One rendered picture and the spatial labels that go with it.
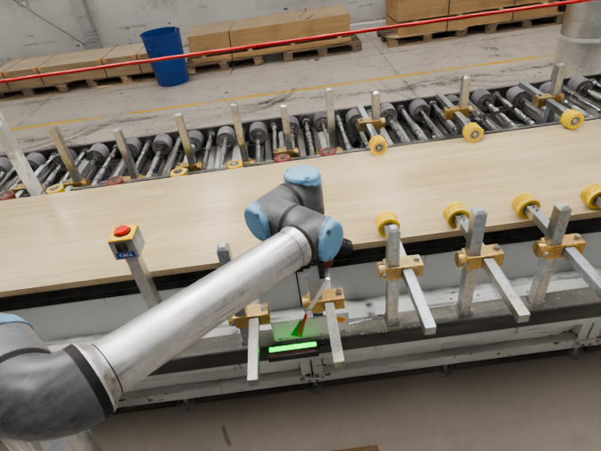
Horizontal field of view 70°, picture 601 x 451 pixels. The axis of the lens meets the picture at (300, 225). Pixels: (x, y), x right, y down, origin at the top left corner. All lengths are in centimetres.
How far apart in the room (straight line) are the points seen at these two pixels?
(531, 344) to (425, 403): 56
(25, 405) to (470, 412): 187
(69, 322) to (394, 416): 144
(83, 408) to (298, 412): 161
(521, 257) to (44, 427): 161
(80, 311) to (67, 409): 123
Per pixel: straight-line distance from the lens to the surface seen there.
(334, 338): 132
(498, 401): 229
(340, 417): 217
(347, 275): 166
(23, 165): 249
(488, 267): 142
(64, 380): 67
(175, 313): 72
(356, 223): 166
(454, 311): 163
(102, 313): 186
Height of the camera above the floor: 189
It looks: 36 degrees down
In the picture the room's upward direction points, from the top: 8 degrees counter-clockwise
